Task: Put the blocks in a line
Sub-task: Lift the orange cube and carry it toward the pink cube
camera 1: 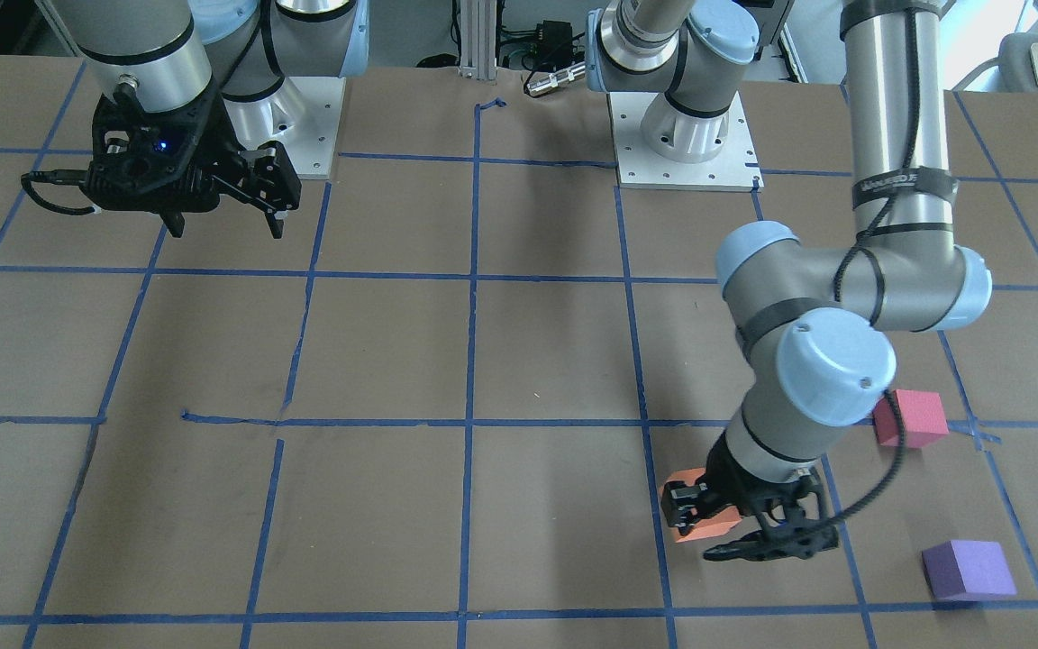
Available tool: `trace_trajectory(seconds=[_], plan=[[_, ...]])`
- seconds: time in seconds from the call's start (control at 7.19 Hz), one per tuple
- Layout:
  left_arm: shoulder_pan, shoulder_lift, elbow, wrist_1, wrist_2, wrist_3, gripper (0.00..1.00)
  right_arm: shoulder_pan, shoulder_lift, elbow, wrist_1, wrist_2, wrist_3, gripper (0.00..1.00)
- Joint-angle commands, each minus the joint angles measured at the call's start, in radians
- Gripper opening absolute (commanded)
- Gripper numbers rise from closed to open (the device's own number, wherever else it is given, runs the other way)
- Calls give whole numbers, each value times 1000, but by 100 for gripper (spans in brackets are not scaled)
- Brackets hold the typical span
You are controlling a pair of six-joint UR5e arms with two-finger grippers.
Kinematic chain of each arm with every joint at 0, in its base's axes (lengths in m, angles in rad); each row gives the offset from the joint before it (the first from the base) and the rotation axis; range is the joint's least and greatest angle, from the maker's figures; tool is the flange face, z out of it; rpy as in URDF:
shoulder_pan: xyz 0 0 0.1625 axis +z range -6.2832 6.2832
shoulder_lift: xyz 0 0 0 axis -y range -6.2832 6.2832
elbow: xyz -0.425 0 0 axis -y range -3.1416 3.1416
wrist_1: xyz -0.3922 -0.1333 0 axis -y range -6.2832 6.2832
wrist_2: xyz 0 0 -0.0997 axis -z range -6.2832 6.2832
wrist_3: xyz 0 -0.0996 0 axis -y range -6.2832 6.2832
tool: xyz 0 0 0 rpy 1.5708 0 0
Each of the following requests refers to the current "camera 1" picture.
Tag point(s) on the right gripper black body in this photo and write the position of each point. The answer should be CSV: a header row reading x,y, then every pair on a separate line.
x,y
223,159

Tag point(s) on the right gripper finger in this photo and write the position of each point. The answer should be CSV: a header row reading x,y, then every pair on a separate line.
x,y
264,178
174,221

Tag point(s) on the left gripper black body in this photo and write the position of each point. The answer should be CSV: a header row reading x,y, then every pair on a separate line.
x,y
728,484

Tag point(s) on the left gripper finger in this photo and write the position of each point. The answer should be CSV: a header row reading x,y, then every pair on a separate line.
x,y
753,547
682,505

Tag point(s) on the orange foam cube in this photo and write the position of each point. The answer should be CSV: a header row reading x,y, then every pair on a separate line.
x,y
719,523

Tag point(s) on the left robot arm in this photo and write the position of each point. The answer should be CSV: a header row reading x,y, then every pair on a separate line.
x,y
812,323

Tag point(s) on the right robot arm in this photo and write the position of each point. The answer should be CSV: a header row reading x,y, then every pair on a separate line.
x,y
168,52

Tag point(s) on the red foam cube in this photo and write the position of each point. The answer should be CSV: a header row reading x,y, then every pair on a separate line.
x,y
923,419

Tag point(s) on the purple foam cube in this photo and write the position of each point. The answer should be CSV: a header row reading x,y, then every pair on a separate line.
x,y
965,570

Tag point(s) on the metal connector plug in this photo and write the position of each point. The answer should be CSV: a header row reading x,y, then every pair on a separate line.
x,y
542,83

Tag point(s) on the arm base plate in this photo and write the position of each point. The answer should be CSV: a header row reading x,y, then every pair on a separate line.
x,y
304,114
658,147

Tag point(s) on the aluminium frame post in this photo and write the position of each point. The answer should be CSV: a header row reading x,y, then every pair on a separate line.
x,y
478,39

